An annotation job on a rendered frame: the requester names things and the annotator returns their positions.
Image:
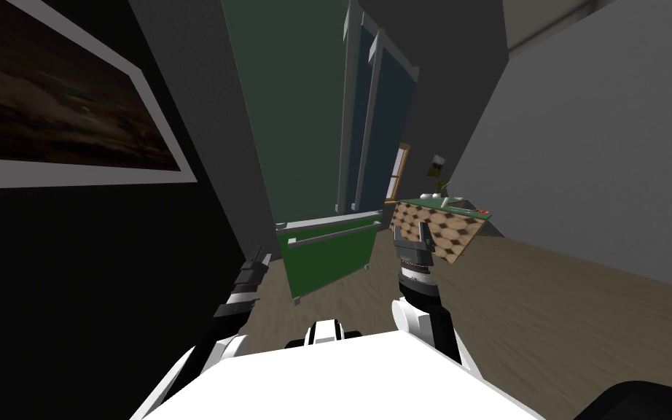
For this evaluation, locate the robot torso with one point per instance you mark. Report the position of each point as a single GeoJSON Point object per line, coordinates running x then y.
{"type": "Point", "coordinates": [336, 379]}

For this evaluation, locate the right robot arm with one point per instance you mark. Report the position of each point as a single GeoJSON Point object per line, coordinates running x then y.
{"type": "Point", "coordinates": [426, 303]}

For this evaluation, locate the dark grey-framed wall picture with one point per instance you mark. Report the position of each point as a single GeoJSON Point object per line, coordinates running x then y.
{"type": "Point", "coordinates": [56, 99]}

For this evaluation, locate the patterned table with green top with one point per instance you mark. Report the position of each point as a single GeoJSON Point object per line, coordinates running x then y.
{"type": "Point", "coordinates": [452, 233]}

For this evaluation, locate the wooden-framed window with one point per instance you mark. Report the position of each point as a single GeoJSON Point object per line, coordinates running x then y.
{"type": "Point", "coordinates": [398, 174]}

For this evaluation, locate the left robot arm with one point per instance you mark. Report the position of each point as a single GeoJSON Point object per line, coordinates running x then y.
{"type": "Point", "coordinates": [232, 312]}

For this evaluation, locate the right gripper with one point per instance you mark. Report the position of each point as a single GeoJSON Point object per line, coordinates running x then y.
{"type": "Point", "coordinates": [413, 254]}

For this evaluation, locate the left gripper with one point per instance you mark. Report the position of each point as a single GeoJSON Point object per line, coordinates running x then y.
{"type": "Point", "coordinates": [251, 273]}

